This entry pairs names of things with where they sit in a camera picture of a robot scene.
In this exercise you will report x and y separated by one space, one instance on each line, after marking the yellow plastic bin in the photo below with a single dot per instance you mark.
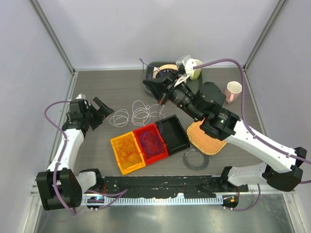
128 155

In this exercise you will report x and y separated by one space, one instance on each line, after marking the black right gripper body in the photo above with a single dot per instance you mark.
179 96

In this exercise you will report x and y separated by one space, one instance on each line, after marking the aluminium frame post left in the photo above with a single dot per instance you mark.
51 33

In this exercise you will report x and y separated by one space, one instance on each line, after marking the tan rimmed black plate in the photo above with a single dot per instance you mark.
167 68

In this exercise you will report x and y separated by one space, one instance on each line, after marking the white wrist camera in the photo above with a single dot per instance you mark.
185 68
80 97

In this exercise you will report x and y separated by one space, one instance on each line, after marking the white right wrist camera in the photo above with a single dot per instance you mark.
185 68

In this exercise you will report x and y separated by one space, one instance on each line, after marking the aluminium front rail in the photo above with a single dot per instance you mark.
99 197

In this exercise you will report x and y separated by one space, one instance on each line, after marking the dark green tray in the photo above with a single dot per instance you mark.
147 70

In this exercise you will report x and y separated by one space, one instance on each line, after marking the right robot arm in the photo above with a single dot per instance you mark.
280 167

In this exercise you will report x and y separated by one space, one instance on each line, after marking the aluminium frame post right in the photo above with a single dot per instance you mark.
279 7

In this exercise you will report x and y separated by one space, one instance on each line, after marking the pink mug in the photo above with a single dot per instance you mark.
232 91

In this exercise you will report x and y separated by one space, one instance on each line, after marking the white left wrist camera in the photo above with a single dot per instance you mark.
80 97

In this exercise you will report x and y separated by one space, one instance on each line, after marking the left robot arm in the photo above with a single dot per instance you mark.
58 187

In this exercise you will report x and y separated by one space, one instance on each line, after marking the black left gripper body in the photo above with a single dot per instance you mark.
88 115

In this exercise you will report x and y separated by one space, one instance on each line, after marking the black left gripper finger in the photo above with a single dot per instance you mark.
104 110
96 118

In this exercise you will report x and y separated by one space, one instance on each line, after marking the green mug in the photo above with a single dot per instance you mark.
197 72

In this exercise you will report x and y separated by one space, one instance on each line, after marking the black plastic bin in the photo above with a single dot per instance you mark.
173 134

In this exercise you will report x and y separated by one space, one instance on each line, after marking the woven orange basket tray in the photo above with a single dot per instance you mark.
204 143

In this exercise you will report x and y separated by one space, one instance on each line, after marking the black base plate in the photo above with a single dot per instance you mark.
163 187

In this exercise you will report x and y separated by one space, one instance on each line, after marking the aluminium frame post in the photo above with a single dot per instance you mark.
51 33
279 7

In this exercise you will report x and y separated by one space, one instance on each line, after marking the red plastic bin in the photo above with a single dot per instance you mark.
151 144

